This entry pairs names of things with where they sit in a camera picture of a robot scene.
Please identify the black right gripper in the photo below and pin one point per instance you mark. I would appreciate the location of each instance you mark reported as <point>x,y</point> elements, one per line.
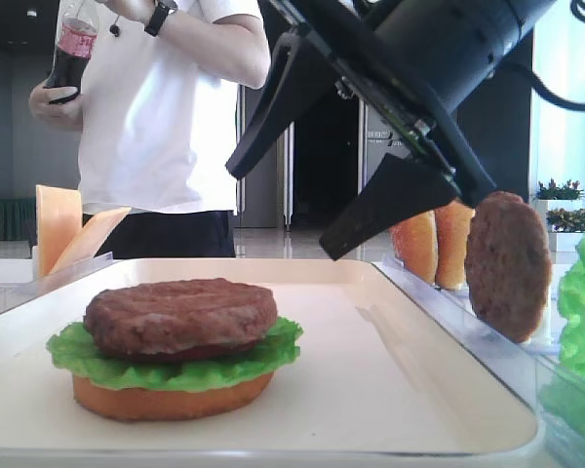
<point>327,44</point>

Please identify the brown meat patty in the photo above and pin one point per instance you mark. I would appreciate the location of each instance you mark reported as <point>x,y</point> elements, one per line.
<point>508,266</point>
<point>177,315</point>

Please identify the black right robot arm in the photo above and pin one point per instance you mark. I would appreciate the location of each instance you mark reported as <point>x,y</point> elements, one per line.
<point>413,62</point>

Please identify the red tomato slice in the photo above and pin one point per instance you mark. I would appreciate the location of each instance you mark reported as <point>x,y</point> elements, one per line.
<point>197,353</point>

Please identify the leaning orange cheese slice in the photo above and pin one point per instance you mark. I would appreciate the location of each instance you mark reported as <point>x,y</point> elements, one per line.
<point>90,238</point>

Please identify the upright pale cheese slice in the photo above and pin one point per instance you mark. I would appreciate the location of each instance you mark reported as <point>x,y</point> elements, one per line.
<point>59,219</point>

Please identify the green lettuce leaf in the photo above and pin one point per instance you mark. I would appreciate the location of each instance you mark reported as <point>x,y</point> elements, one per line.
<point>73,350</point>

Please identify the green lettuce bunch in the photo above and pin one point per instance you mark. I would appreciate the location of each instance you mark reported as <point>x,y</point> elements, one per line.
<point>582,312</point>

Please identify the dark double door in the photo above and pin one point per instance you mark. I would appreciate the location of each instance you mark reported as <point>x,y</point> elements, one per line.
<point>260,194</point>

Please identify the front right bun slice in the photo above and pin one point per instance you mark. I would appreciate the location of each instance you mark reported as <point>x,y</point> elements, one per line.
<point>416,245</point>

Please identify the bun slice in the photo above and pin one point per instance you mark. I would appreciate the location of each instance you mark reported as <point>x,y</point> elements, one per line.
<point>416,245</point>
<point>453,225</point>
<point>139,404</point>

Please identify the rear right bun slice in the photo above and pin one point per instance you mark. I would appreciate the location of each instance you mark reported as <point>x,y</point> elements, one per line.
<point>453,225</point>

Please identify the person in white shirt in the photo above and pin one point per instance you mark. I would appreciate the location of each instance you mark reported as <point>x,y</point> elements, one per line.
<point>156,118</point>

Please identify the black wristwatch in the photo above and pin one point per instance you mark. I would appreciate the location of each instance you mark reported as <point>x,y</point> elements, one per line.
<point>162,9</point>

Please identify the potted plants white planter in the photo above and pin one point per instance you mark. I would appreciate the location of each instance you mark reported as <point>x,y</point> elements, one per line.
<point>562,209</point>

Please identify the cola bottle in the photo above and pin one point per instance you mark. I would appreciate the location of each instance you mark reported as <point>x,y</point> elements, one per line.
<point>77,32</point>

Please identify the white plastic tray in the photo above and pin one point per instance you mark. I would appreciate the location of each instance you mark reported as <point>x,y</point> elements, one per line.
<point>378,383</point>

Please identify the clear right acrylic rack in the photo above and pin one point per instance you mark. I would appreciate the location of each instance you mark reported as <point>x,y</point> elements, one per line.
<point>522,367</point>

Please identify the bottom bun slice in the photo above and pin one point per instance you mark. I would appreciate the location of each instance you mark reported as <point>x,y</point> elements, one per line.
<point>139,404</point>

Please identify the clear acrylic food rack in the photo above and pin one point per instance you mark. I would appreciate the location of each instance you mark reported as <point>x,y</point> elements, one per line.
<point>13,295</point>

